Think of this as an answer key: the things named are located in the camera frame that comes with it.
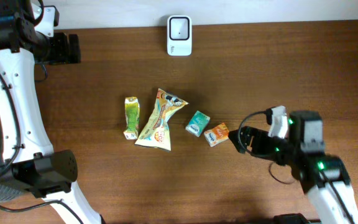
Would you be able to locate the white barcode scanner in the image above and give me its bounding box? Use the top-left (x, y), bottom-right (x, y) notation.
top-left (167, 15), bottom-right (193, 57)

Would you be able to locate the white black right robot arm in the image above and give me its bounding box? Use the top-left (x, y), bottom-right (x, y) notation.
top-left (228, 108), bottom-right (358, 223)

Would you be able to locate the orange tissue pack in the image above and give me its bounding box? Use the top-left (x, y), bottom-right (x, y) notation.
top-left (204, 123), bottom-right (229, 147)

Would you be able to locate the black right camera cable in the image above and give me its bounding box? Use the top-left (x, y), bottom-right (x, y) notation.
top-left (236, 110), bottom-right (295, 185)

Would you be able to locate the green yellow juice carton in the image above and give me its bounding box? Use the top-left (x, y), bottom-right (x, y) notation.
top-left (124, 96), bottom-right (140, 140)

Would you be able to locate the yellow crumpled snack bag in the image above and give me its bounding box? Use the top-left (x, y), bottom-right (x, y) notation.
top-left (135, 88), bottom-right (188, 151)

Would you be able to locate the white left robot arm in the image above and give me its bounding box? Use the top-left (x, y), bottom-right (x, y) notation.
top-left (0, 1), bottom-right (104, 223)

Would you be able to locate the teal tissue pack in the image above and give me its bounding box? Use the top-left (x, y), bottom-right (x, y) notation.
top-left (185, 111), bottom-right (210, 137)

